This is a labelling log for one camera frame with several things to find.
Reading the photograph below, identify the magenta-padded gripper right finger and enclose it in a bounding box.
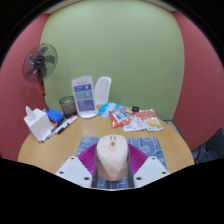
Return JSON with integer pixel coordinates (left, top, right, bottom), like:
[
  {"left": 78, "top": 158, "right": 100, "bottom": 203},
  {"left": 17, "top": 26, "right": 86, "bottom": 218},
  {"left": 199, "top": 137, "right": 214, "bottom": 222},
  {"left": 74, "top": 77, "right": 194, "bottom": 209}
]
[{"left": 126, "top": 143, "right": 170, "bottom": 189}]

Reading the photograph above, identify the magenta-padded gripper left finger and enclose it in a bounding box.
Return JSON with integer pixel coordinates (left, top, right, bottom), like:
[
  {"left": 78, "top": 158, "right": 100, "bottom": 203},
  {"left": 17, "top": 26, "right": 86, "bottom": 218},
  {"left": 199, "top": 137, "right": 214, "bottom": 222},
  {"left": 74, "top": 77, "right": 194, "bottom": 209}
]
[{"left": 54, "top": 143, "right": 100, "bottom": 189}]

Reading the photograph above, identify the beige computer mouse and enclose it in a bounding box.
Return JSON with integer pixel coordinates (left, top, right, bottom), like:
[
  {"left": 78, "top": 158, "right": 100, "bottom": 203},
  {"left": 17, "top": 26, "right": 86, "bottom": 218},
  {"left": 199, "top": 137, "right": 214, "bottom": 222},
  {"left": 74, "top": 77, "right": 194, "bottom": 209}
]
[{"left": 95, "top": 134, "right": 130, "bottom": 182}]

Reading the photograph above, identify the blue patterned mouse pad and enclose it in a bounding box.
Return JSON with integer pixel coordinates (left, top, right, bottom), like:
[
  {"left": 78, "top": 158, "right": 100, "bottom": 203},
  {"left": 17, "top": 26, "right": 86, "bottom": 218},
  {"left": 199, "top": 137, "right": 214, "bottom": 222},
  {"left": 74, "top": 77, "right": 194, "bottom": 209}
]
[{"left": 76, "top": 136, "right": 168, "bottom": 190}]

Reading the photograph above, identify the white marker black cap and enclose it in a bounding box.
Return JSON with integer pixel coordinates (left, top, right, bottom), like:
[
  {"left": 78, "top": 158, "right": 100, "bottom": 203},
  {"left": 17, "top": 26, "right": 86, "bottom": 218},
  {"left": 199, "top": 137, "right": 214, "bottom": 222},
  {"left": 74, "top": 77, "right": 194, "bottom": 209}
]
[
  {"left": 57, "top": 115, "right": 80, "bottom": 136},
  {"left": 44, "top": 122, "right": 62, "bottom": 140}
]

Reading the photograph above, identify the white marker red cap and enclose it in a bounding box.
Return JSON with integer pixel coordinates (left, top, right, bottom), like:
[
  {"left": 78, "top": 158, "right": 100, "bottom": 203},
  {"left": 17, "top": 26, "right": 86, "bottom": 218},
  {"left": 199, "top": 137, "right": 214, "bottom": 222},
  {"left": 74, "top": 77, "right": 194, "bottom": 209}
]
[
  {"left": 40, "top": 123, "right": 58, "bottom": 144},
  {"left": 53, "top": 114, "right": 77, "bottom": 134}
]

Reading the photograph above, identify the orange white snack packet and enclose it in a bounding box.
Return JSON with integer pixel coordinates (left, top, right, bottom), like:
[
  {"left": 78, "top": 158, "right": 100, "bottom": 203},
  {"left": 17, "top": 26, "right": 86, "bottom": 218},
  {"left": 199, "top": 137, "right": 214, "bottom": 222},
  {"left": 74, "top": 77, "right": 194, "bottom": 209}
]
[{"left": 139, "top": 108, "right": 164, "bottom": 132}]

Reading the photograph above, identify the small blue box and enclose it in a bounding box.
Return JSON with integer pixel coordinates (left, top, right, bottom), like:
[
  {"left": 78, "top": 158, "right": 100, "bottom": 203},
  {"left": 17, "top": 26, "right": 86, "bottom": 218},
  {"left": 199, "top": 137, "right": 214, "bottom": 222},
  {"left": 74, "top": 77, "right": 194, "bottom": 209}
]
[{"left": 46, "top": 109, "right": 66, "bottom": 124}]

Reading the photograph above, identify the white tissue box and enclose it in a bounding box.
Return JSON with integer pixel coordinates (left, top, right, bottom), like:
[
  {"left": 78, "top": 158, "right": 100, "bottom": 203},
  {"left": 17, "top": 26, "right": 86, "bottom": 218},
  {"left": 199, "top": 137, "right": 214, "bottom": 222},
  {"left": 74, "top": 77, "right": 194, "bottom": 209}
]
[{"left": 23, "top": 105, "right": 54, "bottom": 142}]

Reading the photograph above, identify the red snack packet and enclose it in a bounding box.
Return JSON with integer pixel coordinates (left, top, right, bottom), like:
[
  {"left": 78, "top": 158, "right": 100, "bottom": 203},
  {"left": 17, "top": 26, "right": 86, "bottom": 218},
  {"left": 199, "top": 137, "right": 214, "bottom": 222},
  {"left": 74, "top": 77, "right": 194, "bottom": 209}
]
[{"left": 109, "top": 107, "right": 132, "bottom": 129}]

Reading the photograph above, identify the black mesh pen cup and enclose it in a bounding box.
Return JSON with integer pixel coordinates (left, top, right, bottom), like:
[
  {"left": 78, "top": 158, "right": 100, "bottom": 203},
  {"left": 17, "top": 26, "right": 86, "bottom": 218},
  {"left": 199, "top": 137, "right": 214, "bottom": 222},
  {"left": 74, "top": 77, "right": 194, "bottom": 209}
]
[{"left": 58, "top": 95, "right": 78, "bottom": 119}]

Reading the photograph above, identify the black office chair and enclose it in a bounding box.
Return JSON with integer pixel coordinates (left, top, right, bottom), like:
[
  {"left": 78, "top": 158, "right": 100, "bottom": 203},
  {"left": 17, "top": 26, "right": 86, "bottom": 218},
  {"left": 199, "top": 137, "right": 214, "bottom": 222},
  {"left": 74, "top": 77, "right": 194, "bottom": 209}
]
[{"left": 193, "top": 128, "right": 224, "bottom": 164}]

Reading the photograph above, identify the light blue packet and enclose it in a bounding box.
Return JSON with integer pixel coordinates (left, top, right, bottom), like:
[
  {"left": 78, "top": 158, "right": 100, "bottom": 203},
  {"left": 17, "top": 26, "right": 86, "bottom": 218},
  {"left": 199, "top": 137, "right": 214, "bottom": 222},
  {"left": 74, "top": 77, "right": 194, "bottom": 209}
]
[{"left": 98, "top": 102, "right": 128, "bottom": 118}]

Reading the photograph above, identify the white blue sign stand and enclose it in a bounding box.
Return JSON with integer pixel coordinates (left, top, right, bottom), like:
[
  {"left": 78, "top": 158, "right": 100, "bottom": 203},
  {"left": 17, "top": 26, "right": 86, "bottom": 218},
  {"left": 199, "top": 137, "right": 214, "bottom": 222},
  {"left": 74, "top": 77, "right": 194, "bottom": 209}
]
[{"left": 71, "top": 75, "right": 99, "bottom": 119}]

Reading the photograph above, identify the white plastic chair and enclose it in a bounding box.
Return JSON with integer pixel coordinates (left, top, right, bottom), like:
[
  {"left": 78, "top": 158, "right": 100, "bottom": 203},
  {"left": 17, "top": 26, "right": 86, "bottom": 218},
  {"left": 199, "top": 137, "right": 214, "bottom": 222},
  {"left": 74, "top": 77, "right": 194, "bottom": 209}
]
[{"left": 93, "top": 76, "right": 113, "bottom": 106}]

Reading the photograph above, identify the black red standing fan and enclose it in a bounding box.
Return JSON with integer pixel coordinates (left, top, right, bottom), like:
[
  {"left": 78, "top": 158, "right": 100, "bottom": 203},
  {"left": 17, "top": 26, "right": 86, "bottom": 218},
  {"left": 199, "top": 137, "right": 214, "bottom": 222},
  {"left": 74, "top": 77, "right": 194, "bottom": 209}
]
[{"left": 22, "top": 42, "right": 59, "bottom": 111}]

